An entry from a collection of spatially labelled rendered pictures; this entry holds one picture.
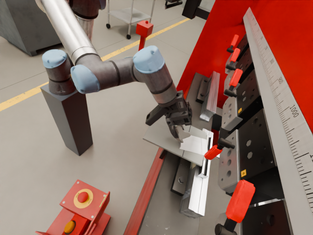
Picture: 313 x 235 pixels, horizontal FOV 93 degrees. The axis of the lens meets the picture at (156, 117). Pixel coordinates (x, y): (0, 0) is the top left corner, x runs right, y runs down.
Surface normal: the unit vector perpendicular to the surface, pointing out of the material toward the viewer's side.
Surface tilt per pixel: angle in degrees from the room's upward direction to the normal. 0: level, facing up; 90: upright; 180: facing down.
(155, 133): 0
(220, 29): 90
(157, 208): 0
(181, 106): 90
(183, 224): 0
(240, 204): 39
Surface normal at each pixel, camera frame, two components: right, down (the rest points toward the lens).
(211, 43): -0.34, 0.66
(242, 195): -0.03, -0.07
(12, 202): 0.25, -0.62
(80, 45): 0.18, -0.32
